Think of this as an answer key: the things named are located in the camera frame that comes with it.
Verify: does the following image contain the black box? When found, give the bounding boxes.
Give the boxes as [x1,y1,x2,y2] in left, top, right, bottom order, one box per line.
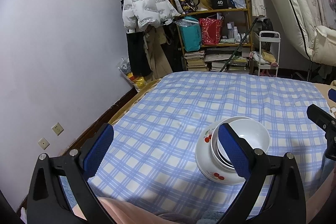
[210,0,234,10]

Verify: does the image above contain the red patterned bag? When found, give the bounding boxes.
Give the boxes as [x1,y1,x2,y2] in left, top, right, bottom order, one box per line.
[199,17,224,46]

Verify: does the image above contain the beige hanging trousers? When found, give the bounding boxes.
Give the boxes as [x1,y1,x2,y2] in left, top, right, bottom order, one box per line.
[146,27,174,77]

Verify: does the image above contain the black hanging garment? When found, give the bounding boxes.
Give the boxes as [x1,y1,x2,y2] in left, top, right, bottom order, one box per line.
[126,30,153,77]

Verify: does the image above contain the dark wooden bed frame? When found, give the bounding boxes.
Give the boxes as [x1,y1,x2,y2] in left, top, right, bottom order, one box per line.
[16,88,139,214]

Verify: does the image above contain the pile of magazines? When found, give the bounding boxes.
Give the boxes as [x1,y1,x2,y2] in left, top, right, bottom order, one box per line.
[205,48,250,73]

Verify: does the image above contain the black pole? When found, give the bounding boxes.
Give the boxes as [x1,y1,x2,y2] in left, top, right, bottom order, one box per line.
[219,18,259,73]

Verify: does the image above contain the wall socket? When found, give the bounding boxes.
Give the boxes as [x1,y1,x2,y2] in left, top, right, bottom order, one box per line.
[38,137,50,150]
[51,122,64,136]

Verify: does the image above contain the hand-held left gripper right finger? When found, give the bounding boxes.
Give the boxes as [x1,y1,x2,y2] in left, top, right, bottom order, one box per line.
[217,123,307,224]

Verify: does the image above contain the stack of books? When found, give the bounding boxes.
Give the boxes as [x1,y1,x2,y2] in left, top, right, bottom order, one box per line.
[184,50,206,72]

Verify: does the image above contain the black bag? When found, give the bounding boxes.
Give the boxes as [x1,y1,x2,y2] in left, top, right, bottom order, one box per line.
[259,19,274,33]

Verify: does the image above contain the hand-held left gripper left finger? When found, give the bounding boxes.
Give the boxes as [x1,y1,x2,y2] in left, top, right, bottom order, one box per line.
[27,123,114,224]

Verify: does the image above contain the plain white bowl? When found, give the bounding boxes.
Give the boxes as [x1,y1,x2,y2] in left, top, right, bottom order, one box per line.
[217,119,271,161]

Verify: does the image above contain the teal bag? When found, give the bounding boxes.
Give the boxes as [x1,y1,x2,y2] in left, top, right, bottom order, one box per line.
[176,17,202,52]

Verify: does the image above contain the brown flowered blanket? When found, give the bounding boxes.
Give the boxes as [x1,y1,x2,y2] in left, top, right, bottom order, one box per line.
[108,77,336,126]

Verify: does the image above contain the white trolley cart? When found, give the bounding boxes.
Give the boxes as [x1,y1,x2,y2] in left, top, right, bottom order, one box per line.
[251,31,281,77]

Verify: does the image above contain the wooden shelf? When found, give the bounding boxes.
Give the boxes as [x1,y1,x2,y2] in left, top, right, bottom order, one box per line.
[168,0,254,73]

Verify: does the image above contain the clear bag with yellow items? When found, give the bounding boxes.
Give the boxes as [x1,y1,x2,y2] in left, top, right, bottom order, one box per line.
[117,57,147,93]

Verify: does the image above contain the blue checked tablecloth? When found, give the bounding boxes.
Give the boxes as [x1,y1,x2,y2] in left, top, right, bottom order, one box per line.
[87,72,331,216]

